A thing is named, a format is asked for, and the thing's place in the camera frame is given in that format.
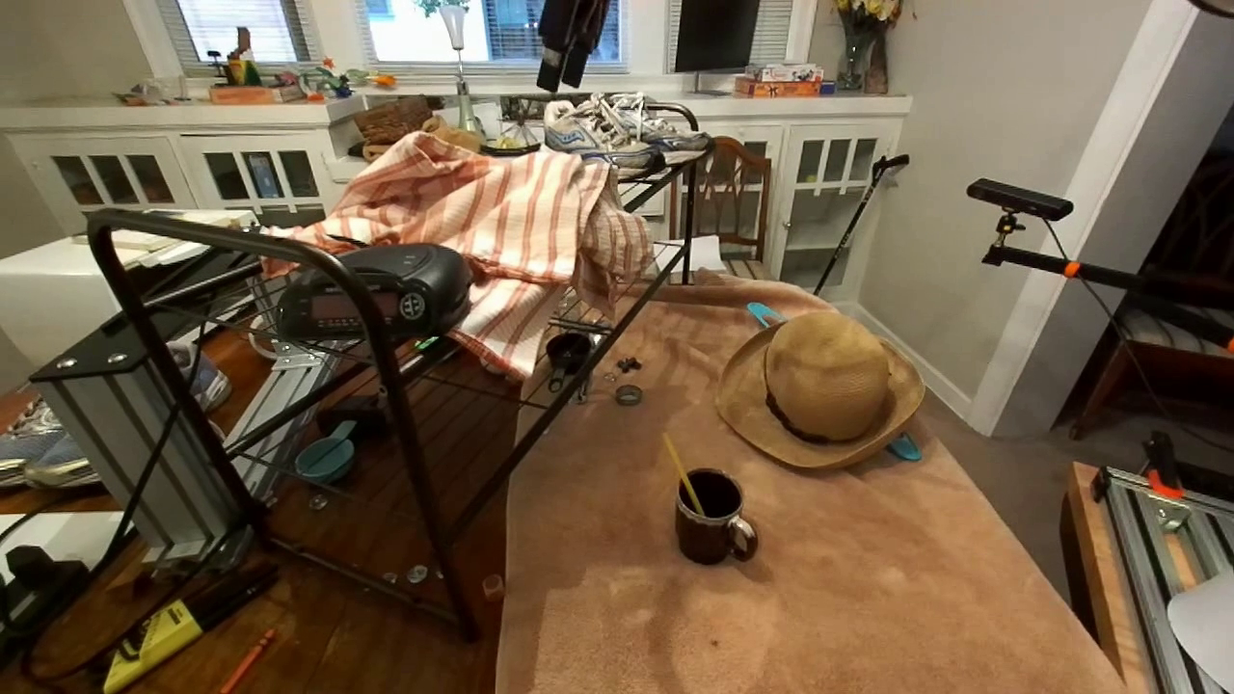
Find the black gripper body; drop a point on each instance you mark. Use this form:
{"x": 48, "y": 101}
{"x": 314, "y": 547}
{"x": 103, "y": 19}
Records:
{"x": 581, "y": 19}

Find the orange white striped cloth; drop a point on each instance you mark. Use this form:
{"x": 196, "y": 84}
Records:
{"x": 516, "y": 216}

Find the grey white sneaker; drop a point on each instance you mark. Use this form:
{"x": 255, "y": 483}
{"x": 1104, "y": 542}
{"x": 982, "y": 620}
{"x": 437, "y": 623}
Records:
{"x": 667, "y": 127}
{"x": 600, "y": 141}

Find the silver lamp stand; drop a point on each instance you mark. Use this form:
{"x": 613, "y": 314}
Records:
{"x": 459, "y": 73}

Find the black monitor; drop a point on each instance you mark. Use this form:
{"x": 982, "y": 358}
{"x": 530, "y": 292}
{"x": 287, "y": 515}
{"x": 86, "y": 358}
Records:
{"x": 714, "y": 31}

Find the brown wicker basket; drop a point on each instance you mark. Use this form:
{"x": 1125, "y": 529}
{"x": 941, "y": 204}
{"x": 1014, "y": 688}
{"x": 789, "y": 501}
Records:
{"x": 390, "y": 120}

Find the orange box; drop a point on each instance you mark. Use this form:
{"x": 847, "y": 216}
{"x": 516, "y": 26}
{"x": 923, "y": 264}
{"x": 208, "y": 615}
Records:
{"x": 786, "y": 87}

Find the brown wooden chair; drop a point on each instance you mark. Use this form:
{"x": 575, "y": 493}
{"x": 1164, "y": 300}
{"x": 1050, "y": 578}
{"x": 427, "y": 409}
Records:
{"x": 733, "y": 196}

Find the tall white glass-door cabinet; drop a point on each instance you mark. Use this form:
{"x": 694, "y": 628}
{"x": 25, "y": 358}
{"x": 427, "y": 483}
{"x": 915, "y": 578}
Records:
{"x": 815, "y": 181}

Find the vase with flowers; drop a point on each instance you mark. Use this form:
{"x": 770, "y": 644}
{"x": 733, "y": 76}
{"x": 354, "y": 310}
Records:
{"x": 867, "y": 44}

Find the black cup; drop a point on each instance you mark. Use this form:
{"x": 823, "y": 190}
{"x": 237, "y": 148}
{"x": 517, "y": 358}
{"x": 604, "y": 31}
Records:
{"x": 567, "y": 353}

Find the small colourful figurine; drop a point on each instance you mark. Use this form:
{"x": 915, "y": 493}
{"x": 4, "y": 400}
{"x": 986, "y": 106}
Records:
{"x": 242, "y": 64}

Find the black metal shelf rack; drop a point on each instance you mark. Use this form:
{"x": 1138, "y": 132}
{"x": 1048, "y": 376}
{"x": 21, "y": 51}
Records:
{"x": 386, "y": 386}

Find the long white glass-door cabinet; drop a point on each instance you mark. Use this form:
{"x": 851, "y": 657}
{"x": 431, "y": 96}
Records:
{"x": 169, "y": 141}

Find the tan straw hat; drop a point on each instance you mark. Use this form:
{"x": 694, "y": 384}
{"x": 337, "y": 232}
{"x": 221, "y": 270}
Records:
{"x": 823, "y": 381}

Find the wooden stick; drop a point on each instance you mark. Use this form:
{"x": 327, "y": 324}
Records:
{"x": 680, "y": 463}

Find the white slatted rack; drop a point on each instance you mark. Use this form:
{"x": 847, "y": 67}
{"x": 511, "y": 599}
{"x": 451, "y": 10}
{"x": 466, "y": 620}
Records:
{"x": 275, "y": 409}

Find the teal bowl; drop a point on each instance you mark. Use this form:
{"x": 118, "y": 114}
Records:
{"x": 327, "y": 462}

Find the dark brown mug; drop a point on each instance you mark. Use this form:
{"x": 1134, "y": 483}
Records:
{"x": 707, "y": 528}

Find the grey ribbed box black lid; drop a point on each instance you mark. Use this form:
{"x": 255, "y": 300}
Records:
{"x": 139, "y": 450}

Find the tan table cloth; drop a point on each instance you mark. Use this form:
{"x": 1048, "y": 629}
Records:
{"x": 836, "y": 590}

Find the blue grey sneaker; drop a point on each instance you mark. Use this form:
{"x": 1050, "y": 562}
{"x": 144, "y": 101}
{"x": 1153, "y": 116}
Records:
{"x": 43, "y": 450}

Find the brown wooden crate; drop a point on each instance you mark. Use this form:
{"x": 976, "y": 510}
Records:
{"x": 1157, "y": 381}

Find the orange pen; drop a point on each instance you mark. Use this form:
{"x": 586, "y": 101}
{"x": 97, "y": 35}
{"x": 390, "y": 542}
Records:
{"x": 244, "y": 660}

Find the yellow black tool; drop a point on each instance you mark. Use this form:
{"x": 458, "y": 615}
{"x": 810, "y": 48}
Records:
{"x": 151, "y": 638}

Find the black camera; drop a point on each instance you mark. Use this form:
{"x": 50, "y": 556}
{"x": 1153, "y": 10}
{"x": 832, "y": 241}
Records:
{"x": 1021, "y": 197}

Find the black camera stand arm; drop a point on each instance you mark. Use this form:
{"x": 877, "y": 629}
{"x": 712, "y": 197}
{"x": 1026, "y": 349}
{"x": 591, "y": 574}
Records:
{"x": 1131, "y": 279}

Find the teal metal frame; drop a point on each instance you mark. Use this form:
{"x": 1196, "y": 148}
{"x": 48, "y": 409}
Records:
{"x": 1164, "y": 542}

